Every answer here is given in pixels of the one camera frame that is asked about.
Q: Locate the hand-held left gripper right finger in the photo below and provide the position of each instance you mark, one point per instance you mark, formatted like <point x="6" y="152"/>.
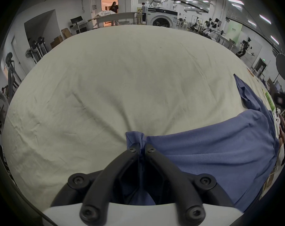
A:
<point x="170" y="173"/>

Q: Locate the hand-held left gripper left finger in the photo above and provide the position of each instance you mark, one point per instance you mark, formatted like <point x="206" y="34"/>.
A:
<point x="114" y="171"/>

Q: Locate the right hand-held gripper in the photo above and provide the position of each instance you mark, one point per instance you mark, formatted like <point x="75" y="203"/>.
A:
<point x="278" y="121"/>

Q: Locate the blue shirt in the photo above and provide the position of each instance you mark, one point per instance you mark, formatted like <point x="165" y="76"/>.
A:
<point x="203" y="149"/>

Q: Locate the black round reflector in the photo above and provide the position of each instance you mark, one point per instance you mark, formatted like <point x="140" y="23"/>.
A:
<point x="283" y="66"/>

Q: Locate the black and white robot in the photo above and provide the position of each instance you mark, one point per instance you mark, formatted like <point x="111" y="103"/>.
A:
<point x="244" y="48"/>

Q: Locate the bed with beige sheet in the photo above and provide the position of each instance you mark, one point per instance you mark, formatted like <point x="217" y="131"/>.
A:
<point x="123" y="86"/>

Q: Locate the brown carton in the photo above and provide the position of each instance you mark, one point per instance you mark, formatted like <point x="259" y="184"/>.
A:
<point x="56" y="42"/>
<point x="67" y="33"/>

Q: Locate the grey standing fan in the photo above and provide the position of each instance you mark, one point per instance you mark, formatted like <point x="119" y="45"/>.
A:
<point x="29" y="54"/>

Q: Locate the desk with black monitor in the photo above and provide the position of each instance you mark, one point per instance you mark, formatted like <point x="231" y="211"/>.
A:
<point x="78" y="24"/>

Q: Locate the long white table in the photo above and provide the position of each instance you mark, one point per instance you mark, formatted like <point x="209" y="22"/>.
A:
<point x="116" y="16"/>

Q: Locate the white washing machine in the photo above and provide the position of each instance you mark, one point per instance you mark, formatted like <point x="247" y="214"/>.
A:
<point x="161" y="16"/>

